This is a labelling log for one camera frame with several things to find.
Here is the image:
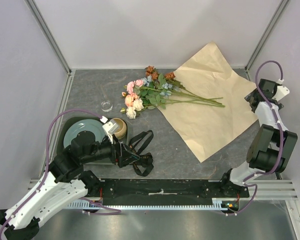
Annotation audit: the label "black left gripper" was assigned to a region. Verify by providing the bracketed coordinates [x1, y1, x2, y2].
[82, 131, 140, 167]

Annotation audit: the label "black printed ribbon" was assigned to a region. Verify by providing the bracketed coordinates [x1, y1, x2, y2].
[128, 130, 154, 177]

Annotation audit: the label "orange wrapping paper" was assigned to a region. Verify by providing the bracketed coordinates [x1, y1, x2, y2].
[160, 42, 257, 162]

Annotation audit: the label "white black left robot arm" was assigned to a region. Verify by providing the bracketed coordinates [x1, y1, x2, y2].
[0, 131, 139, 240]

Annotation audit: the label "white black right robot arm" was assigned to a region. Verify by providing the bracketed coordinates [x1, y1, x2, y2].
[219, 79, 298, 197]

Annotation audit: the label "beige ceramic vase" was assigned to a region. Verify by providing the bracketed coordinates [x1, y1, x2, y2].
[112, 118, 128, 140]

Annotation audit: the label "light blue plate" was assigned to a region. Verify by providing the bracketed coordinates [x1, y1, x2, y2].
[63, 119, 106, 148]

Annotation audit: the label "small clear glass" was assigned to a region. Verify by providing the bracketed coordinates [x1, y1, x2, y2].
[100, 100, 113, 113]

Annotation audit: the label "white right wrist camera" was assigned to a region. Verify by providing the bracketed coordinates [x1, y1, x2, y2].
[273, 79, 290, 101]

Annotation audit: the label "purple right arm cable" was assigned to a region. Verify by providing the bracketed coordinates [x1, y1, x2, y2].
[221, 59, 285, 217]

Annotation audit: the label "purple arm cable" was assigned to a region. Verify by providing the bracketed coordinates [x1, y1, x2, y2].
[221, 59, 285, 217]
[0, 109, 123, 238]

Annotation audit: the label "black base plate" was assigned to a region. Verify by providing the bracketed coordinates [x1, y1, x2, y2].
[85, 178, 250, 206]

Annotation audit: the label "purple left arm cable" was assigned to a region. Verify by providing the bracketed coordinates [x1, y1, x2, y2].
[0, 109, 123, 238]

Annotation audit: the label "light blue cable duct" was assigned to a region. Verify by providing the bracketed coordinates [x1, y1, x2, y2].
[65, 199, 239, 211]

